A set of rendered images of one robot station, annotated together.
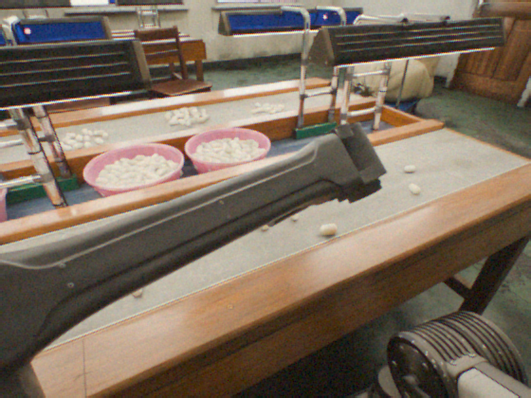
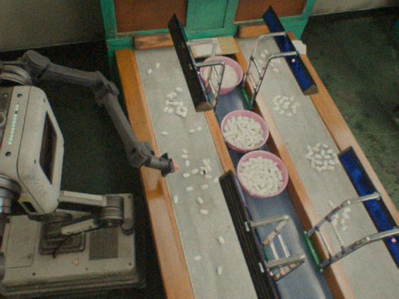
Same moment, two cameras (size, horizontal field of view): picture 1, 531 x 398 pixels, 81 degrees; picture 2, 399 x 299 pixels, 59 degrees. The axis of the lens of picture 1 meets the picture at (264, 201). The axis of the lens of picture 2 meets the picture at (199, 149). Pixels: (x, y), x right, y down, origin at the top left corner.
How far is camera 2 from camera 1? 1.54 m
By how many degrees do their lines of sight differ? 63
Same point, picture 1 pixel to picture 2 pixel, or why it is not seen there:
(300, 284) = (147, 176)
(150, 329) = (144, 136)
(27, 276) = (107, 100)
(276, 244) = (174, 178)
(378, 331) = not seen: outside the picture
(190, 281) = (163, 148)
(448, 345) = (110, 201)
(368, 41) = (231, 198)
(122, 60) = (199, 100)
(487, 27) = not seen: outside the picture
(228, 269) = not seen: hidden behind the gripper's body
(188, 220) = (115, 116)
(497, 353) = (103, 213)
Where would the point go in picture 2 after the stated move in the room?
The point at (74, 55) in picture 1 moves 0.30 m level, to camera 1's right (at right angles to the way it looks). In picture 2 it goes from (197, 88) to (181, 140)
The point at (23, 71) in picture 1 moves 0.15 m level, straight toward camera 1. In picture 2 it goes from (191, 80) to (161, 87)
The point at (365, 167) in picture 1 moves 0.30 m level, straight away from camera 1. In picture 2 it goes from (131, 156) to (189, 193)
